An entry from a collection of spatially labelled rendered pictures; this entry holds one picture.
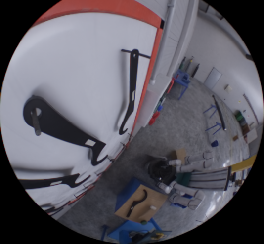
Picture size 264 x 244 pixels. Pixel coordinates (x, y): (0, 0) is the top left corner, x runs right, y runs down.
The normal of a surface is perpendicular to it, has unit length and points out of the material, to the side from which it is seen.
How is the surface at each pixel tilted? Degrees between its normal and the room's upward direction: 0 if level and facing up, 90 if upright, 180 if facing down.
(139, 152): 0
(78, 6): 90
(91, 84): 90
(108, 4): 90
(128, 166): 0
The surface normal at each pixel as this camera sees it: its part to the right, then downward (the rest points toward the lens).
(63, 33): 0.82, 0.51
